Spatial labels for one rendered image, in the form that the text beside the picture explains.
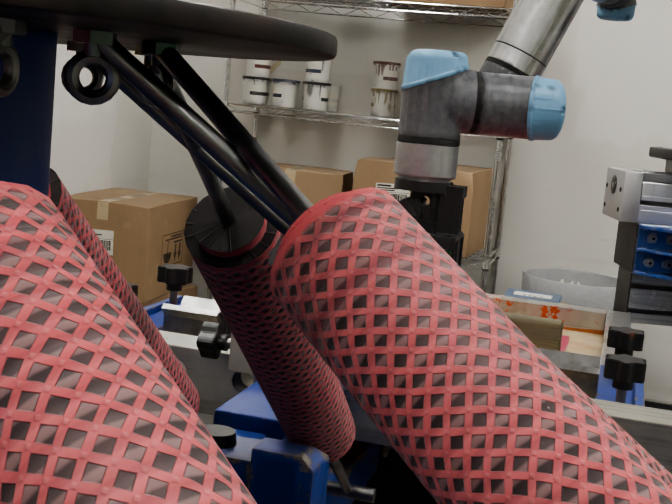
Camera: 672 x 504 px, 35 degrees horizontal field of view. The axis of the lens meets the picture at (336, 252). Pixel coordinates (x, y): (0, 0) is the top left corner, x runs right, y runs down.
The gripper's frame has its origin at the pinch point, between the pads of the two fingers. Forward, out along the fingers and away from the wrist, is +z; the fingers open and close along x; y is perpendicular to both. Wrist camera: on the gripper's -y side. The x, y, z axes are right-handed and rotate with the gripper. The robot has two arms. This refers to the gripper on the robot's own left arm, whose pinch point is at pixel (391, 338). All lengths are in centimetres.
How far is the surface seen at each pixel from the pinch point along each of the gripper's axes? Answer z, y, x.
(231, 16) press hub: -30, 14, -98
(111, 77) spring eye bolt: -28, 8, -95
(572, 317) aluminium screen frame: 3, 20, 48
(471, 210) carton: 11, -33, 311
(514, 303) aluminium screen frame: 1.8, 10.5, 48.4
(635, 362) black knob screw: -5.7, 28.5, -20.3
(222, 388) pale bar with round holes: -0.5, -8.9, -34.6
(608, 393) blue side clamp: 0.2, 26.5, -10.3
